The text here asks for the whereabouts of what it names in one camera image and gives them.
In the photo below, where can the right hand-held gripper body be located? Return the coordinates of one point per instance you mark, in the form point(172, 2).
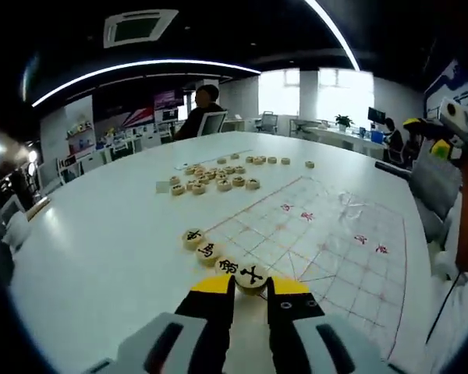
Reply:
point(458, 115)

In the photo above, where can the blue box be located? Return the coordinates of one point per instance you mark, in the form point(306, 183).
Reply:
point(376, 136)

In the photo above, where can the wooden board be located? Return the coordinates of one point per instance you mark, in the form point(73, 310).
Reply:
point(39, 208)

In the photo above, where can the striped wall banner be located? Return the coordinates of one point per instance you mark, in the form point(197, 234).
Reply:
point(138, 117)

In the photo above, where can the black-marked chess piece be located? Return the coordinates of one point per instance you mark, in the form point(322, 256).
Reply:
point(251, 276)

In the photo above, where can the group of wooden chess pieces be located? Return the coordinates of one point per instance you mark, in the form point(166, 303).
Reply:
point(224, 185)

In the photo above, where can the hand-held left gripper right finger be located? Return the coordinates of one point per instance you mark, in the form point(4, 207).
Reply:
point(327, 343)

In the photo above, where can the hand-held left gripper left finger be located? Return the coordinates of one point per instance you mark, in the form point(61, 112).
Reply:
point(156, 343)

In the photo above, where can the dark monitor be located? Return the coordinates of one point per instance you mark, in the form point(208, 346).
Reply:
point(376, 115)

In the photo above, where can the long ceiling light strip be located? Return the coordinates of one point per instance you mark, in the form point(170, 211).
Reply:
point(335, 31)

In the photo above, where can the potted plant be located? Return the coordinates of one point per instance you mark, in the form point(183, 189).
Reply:
point(343, 121)

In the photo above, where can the clear red-lined chessboard sheet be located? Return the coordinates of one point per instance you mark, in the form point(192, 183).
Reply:
point(335, 249)

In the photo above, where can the white office chair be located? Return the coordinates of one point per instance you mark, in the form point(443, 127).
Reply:
point(212, 122)

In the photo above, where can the grey office chair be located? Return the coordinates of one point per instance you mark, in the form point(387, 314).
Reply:
point(433, 187)

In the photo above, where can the ceiling air conditioner vent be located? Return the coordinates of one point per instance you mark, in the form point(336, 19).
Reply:
point(138, 28)

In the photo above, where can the curved ceiling light strip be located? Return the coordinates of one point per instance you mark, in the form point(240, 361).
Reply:
point(140, 66)

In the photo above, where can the mesh office chair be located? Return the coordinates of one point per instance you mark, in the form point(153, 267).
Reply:
point(268, 121)

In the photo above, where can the blue wall poster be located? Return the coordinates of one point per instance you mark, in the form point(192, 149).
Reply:
point(448, 85)

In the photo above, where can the display shelf with colourful items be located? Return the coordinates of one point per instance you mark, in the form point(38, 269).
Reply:
point(80, 136)

